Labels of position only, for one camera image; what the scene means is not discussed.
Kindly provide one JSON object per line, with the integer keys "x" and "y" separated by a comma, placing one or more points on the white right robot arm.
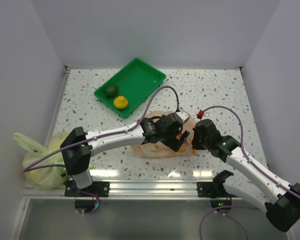
{"x": 277, "y": 198}

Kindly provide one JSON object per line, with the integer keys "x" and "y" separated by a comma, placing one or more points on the aluminium side rail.
{"x": 67, "y": 70}

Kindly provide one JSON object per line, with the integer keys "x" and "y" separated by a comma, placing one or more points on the aluminium front rail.
{"x": 173, "y": 189}

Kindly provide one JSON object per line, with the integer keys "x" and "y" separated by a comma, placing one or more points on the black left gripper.
{"x": 174, "y": 144}

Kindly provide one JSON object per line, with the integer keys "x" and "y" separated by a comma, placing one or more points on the orange translucent plastic bag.
{"x": 151, "y": 147}

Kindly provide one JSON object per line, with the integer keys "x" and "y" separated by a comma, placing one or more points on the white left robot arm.
{"x": 79, "y": 146}

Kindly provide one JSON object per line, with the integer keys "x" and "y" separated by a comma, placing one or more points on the yellow lemon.
{"x": 120, "y": 102}

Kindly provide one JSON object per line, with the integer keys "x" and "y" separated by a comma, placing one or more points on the red cable connector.
{"x": 200, "y": 114}

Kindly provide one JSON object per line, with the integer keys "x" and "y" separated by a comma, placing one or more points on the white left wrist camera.
{"x": 184, "y": 116}

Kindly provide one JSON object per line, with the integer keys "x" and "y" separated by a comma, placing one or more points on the green translucent plastic bag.
{"x": 44, "y": 166}

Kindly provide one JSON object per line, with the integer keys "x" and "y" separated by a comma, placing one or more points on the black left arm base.
{"x": 97, "y": 189}

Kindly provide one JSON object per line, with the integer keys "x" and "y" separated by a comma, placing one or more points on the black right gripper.
{"x": 195, "y": 144}

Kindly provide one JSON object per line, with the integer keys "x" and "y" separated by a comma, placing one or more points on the red fruit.
{"x": 183, "y": 136}

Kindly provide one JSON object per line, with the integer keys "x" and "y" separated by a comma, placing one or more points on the green plastic tray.
{"x": 136, "y": 82}

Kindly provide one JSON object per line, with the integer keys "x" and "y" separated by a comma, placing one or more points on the green lime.
{"x": 111, "y": 91}

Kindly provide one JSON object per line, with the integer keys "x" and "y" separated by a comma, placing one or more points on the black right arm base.
{"x": 215, "y": 188}

